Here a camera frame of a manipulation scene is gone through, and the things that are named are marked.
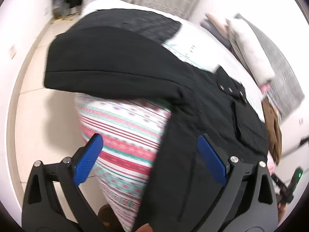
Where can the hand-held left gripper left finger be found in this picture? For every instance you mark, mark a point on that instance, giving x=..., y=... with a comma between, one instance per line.
x=88, y=159

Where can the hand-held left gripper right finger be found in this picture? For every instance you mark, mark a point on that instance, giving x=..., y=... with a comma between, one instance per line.
x=213, y=160

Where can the black coat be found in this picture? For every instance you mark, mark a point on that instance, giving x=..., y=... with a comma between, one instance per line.
x=198, y=116

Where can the person's right hand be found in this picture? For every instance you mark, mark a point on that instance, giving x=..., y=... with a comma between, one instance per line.
x=282, y=212

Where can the brown garment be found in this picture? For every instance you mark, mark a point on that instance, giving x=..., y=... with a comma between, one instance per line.
x=274, y=135

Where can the brown slipper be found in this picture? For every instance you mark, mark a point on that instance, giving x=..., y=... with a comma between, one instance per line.
x=107, y=218

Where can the small pink pillow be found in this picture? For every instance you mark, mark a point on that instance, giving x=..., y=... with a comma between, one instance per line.
x=265, y=89

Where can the grey padded headboard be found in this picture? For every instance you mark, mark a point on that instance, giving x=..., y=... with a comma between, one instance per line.
x=282, y=77

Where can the white pillow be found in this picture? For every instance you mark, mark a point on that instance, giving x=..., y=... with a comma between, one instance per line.
x=251, y=50

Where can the grey folded bedding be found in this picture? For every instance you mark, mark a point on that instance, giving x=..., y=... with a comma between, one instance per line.
x=214, y=36

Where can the dark wall fixture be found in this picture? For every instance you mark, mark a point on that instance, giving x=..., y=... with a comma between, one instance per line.
x=304, y=141

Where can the white wall socket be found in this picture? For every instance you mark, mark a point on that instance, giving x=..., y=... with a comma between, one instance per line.
x=12, y=51
x=301, y=121

